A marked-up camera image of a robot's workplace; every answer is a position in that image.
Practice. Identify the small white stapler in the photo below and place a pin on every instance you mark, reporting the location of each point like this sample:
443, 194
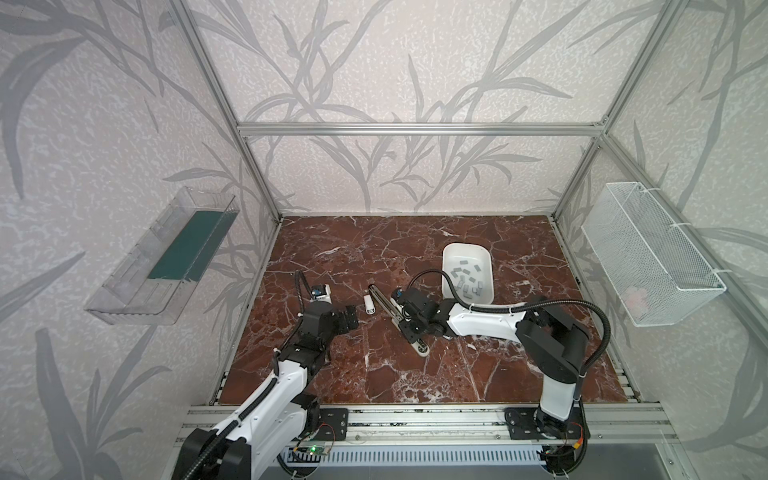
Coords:
369, 305

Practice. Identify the grey white large stapler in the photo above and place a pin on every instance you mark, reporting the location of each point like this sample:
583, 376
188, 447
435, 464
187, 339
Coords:
401, 322

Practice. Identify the clear wall shelf green mat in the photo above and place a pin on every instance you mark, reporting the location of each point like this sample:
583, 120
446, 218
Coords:
154, 282

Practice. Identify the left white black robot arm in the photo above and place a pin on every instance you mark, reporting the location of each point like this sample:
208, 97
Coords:
245, 444

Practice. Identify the aluminium front rail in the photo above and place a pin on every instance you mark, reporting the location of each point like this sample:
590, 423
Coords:
485, 424

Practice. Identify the green circuit board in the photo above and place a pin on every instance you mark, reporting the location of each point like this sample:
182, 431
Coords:
312, 453

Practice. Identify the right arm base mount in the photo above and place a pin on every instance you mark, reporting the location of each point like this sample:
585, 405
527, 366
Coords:
528, 423

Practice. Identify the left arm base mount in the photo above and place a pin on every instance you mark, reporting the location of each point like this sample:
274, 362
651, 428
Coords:
326, 424

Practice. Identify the white plastic tray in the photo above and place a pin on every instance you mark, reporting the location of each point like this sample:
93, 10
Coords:
454, 252

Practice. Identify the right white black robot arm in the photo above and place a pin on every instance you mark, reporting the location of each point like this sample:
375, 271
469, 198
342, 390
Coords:
555, 341

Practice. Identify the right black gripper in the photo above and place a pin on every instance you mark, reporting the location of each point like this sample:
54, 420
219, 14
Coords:
402, 318

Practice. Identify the white wire mesh basket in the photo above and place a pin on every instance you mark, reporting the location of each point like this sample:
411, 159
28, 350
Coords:
658, 274

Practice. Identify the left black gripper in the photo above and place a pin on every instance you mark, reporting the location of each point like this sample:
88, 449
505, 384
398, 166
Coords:
349, 318

